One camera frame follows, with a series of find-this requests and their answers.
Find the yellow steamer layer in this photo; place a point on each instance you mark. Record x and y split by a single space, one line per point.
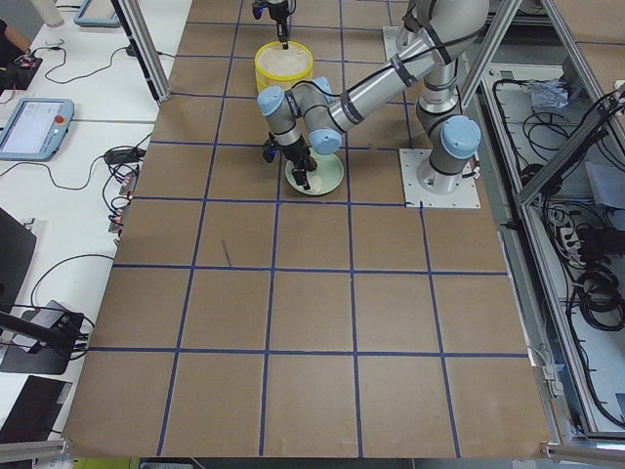
274 63
263 82

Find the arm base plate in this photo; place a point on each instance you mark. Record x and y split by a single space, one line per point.
423 187
395 46

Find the teach pendant tablet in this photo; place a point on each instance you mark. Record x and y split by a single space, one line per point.
36 129

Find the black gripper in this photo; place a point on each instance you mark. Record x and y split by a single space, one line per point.
278 11
295 152

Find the aluminium frame post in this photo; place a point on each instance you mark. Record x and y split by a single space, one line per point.
134 24

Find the black camera stand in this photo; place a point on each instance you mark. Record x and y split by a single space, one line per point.
53 326

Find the white bun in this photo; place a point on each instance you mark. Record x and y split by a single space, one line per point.
316 184

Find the light green plate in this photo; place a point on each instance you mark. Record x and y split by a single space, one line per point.
329 168

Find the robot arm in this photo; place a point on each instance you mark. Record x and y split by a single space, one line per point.
309 119

